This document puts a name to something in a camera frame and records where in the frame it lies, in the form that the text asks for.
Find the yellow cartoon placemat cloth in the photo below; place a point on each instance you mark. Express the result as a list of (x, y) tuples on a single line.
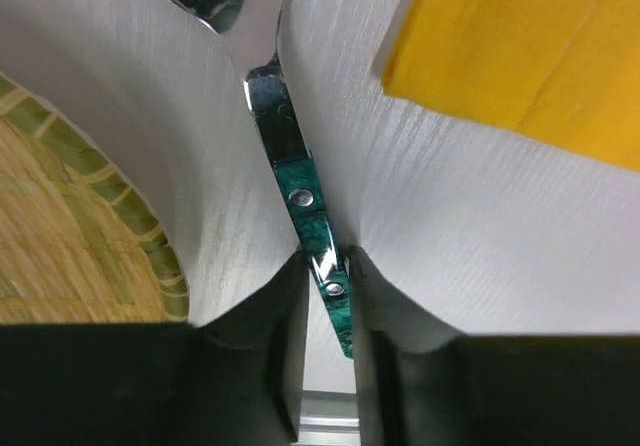
[(562, 72)]

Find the spoon with green handle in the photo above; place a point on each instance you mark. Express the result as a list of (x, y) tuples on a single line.
[(249, 30)]

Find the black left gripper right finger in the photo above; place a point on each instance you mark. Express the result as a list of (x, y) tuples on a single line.
[(421, 381)]

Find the aluminium mounting rail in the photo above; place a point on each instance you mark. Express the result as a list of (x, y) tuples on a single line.
[(329, 419)]

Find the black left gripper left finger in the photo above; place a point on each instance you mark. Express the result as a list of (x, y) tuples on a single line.
[(234, 381)]

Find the round woven bamboo plate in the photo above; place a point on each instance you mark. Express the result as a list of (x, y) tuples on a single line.
[(78, 243)]

